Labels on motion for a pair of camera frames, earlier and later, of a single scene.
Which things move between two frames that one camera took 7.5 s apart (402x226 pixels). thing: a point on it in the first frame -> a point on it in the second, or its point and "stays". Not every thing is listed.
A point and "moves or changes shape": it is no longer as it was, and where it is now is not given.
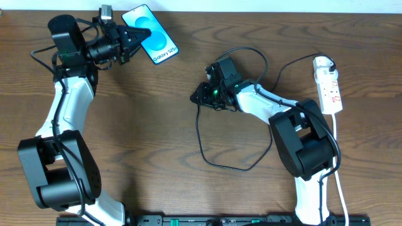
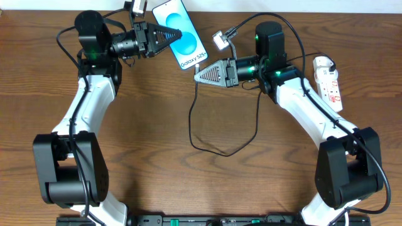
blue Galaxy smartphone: [157, 46] moves or changes shape
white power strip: [330, 96] stays
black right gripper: [206, 95] -> [231, 73]
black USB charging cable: [271, 127] -> [332, 66]
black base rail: [220, 220] stays
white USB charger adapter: [322, 73] stays
